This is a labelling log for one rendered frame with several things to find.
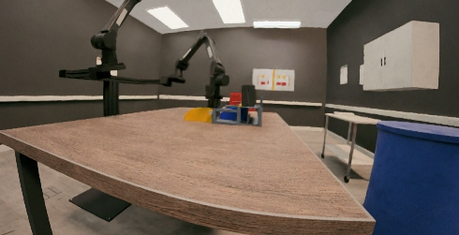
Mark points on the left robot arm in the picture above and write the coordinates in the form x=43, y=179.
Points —
x=215, y=64

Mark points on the yellow bin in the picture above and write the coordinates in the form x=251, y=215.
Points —
x=199, y=115

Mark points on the grey shelf rack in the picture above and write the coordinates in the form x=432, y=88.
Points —
x=252, y=121

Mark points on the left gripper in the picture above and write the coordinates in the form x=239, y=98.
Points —
x=212, y=99

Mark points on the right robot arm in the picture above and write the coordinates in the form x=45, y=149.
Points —
x=108, y=41

